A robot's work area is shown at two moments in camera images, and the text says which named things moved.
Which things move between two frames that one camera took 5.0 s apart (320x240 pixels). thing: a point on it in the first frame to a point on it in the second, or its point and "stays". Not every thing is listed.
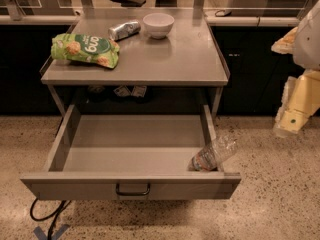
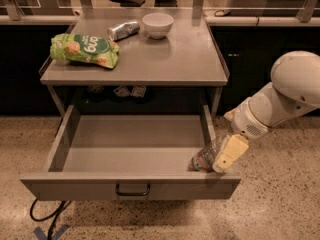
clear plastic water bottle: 212,157 stays
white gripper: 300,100 to 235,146
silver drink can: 123,30 stays
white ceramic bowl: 158,24 stays
